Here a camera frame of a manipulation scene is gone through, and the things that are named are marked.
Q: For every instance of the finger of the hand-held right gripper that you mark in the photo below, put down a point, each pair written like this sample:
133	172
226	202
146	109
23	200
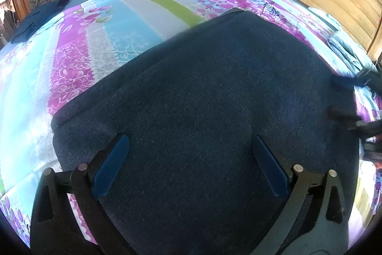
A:
349	81
346	116

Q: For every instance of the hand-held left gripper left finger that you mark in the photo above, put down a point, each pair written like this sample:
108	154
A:
110	165

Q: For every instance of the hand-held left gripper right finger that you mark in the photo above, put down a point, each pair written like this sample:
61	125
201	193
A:
270	168

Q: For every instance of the dark blue denim pants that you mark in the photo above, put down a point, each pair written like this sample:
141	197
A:
194	108

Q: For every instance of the folded light blue cloth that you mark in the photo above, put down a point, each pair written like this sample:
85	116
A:
349	54

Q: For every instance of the floral striped bed sheet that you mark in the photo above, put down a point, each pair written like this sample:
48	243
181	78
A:
74	63

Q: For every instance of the dark blue garment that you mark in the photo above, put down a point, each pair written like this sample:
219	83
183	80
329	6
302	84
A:
38	20

